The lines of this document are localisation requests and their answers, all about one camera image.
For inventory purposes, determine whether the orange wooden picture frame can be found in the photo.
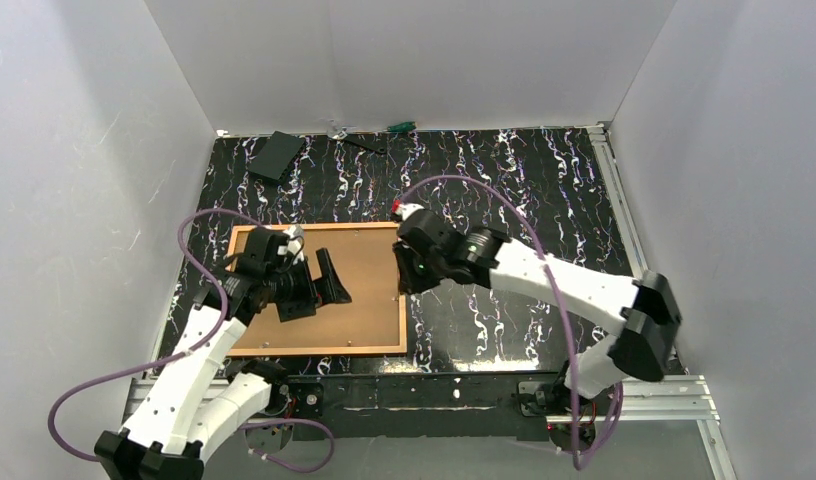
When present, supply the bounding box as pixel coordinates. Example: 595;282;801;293
228;222;407;358

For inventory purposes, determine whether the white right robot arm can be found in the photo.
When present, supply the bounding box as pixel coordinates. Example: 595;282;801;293
392;203;681;399

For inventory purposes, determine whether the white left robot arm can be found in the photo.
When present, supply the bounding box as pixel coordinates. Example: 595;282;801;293
94;225;352;479

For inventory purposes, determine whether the black flat tool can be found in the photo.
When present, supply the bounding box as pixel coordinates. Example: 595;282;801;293
343;136;387;155

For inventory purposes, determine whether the black rectangular box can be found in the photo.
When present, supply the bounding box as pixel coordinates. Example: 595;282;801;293
247;131;306;185

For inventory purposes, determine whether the silver metal clip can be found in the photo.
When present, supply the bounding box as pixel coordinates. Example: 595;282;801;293
326;120;348;141

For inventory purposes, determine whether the green handled screwdriver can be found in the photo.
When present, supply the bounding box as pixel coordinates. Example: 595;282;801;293
386;121;417;133

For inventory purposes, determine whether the aluminium rail right side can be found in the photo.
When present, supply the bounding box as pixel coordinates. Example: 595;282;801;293
583;123;649;279

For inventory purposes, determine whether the aluminium rail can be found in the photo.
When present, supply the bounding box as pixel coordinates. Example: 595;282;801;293
583;123;649;279
126;375;722;425

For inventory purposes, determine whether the aluminium rail front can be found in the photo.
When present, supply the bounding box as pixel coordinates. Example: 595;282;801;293
126;375;722;425

